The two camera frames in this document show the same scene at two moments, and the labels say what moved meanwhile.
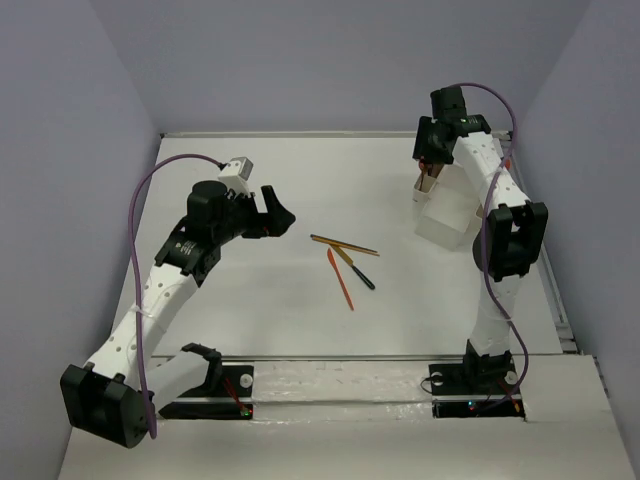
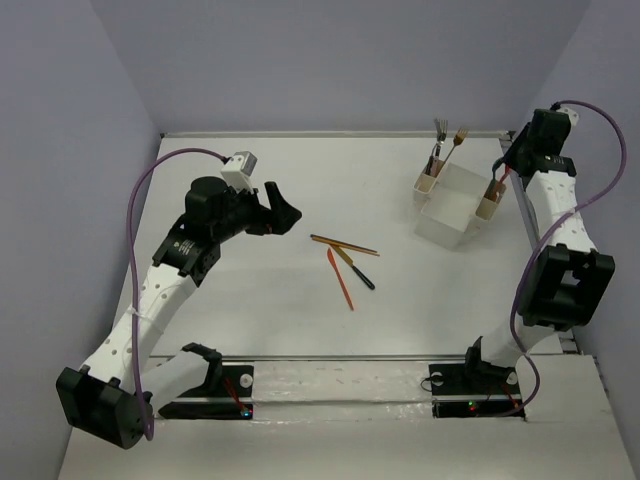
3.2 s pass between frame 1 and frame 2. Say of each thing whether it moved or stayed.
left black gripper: stayed
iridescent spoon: moved
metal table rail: stayed
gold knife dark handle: stayed
